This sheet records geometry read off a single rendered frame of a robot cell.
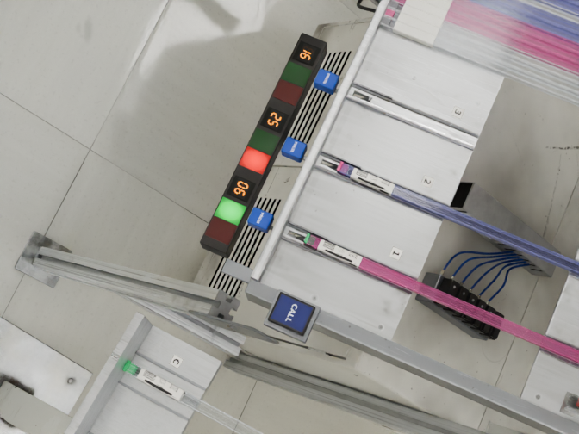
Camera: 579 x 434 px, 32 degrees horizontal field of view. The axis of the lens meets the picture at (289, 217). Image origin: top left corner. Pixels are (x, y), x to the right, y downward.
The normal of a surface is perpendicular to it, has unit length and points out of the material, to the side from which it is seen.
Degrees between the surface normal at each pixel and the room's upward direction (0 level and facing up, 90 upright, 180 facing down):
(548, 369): 42
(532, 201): 0
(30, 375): 0
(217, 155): 0
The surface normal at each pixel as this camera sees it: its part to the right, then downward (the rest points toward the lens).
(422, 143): -0.03, -0.25
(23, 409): -0.65, -0.54
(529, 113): 0.59, 0.07
